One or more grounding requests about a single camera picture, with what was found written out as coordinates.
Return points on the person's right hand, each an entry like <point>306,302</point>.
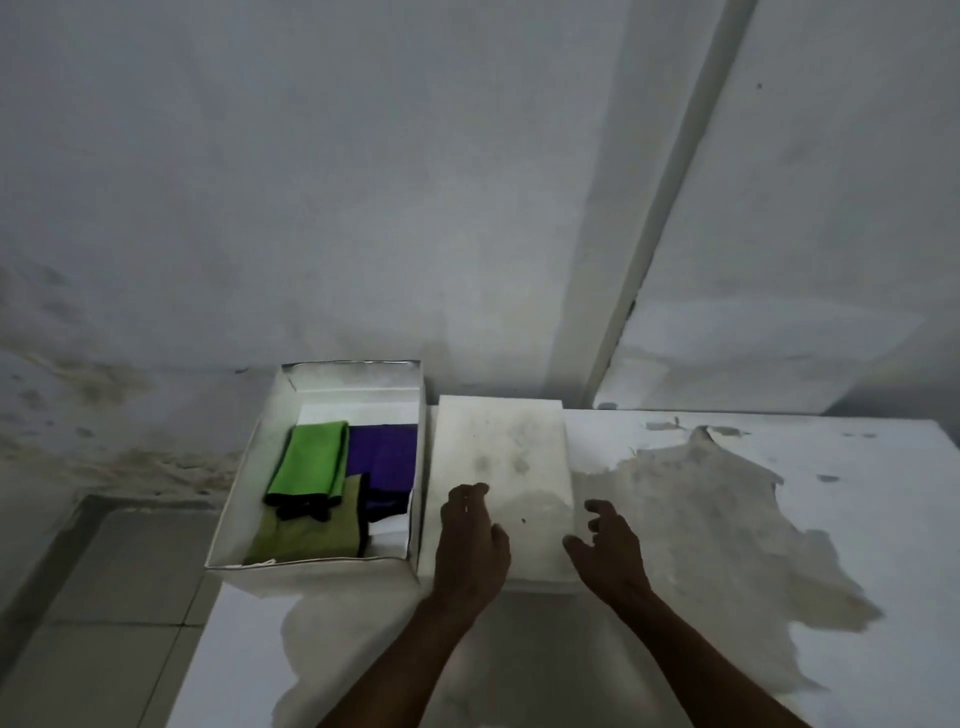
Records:
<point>611,559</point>

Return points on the person's left hand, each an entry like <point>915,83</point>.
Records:
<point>469,555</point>

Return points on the person's left thumb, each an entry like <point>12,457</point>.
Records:
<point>501,538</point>

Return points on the person's right thumb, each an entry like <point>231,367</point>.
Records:
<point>579,550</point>

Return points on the person's left forearm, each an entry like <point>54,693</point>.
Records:
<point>401,664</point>

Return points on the person's right forearm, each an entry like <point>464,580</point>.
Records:
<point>697,660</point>

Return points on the white box lid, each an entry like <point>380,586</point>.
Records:
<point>499,450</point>

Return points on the purple cloth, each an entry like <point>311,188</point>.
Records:
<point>386,465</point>

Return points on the olive green cloth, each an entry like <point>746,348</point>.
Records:
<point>315,532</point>

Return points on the bright green cloth black trim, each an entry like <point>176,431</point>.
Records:
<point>311,461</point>

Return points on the white open cardboard box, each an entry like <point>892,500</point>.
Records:
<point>251,510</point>

